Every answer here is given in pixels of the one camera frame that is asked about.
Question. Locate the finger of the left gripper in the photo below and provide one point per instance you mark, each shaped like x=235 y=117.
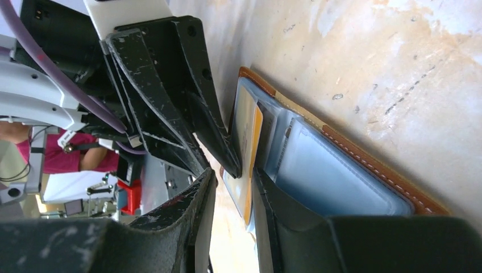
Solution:
x=202 y=98

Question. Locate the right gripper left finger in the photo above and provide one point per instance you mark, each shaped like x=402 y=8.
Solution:
x=175 y=237

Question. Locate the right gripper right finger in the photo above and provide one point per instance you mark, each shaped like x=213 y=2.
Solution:
x=290 y=237

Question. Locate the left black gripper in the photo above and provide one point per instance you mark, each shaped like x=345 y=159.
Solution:
x=69 y=39

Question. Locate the brown leather card holder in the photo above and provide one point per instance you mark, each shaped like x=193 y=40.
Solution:
x=323 y=170

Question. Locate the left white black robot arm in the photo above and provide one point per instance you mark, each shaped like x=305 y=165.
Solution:
x=35 y=93

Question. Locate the red box in background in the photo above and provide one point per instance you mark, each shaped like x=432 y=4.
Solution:
x=129 y=196

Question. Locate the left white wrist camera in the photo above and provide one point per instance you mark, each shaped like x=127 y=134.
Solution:
x=107 y=15

